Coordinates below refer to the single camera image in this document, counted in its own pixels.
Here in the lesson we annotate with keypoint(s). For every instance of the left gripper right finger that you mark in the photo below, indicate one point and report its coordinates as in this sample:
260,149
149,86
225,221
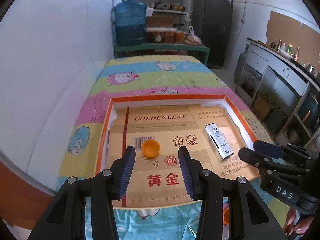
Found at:
249,216

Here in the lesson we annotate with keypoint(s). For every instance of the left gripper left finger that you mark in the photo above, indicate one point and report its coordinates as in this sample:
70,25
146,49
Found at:
64,218

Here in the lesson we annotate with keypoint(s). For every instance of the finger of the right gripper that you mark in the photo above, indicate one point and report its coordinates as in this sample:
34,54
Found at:
290,152
265,162

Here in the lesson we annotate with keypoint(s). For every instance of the white cartoon rectangular box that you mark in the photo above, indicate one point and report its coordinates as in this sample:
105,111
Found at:
218,139

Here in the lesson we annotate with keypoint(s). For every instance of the yellow orange bottle cap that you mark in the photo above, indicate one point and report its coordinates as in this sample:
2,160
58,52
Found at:
150,148

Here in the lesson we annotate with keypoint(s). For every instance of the person's right hand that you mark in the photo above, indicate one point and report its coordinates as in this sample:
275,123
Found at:
296,223

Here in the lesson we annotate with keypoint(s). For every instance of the dark green air fryer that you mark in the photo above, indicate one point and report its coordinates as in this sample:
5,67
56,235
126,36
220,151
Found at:
308,111

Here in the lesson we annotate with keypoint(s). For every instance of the potted green plant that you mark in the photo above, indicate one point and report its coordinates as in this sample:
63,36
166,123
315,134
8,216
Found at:
265,102

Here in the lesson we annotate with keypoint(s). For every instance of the white kitchen counter cabinet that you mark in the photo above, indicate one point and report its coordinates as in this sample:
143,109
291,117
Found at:
265,68

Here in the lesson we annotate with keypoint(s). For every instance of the grey gas cylinder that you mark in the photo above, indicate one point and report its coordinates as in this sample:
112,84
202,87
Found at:
239,66

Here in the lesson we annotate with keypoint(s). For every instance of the orange shallow cardboard tray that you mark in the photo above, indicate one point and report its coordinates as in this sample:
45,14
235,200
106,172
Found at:
173,121

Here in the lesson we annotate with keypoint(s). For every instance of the plastic bag of food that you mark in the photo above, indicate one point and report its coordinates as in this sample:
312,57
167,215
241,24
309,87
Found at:
191,38

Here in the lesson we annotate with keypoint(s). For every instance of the black refrigerator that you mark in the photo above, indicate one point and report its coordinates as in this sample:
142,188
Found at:
211,21

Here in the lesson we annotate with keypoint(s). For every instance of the colourful cartoon quilt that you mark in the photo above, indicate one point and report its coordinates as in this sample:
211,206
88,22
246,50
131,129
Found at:
141,76

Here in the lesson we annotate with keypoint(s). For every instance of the brown cardboard box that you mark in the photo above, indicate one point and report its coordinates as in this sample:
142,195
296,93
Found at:
159,21

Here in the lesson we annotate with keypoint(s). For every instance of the green low table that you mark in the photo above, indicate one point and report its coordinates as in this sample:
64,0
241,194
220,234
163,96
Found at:
164,46

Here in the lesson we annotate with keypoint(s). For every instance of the white metal shelf rack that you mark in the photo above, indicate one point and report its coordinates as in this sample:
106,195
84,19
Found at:
160,2

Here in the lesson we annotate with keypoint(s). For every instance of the blue water jug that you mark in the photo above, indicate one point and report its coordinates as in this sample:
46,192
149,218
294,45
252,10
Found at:
130,22

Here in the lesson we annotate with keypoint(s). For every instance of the red wooden door frame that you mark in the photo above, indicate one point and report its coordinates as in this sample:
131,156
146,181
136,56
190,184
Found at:
21,203

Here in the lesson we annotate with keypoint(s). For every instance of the brown cardboard wall panel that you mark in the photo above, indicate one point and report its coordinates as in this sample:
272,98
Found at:
297,34

